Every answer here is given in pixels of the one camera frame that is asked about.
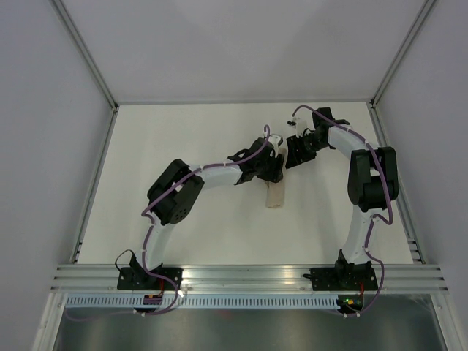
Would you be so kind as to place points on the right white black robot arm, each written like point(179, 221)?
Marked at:
point(372, 186)

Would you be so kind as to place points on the white slotted cable duct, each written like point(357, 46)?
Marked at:
point(203, 301)

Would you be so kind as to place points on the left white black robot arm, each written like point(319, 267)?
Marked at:
point(174, 193)

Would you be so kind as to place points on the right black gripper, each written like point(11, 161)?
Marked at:
point(294, 158)

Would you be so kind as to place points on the beige cloth napkin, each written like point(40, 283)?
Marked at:
point(276, 191)

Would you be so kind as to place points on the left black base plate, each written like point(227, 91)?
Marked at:
point(129, 280)

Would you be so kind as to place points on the aluminium front rail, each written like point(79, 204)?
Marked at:
point(263, 279)

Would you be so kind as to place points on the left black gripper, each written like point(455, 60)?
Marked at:
point(276, 172)

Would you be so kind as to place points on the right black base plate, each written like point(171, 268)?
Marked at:
point(330, 279)

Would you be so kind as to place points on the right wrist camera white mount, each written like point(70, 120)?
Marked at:
point(299, 124)

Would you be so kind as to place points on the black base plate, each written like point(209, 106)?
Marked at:
point(330, 279)
point(129, 280)

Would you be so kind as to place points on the left aluminium frame post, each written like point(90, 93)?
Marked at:
point(73, 31)

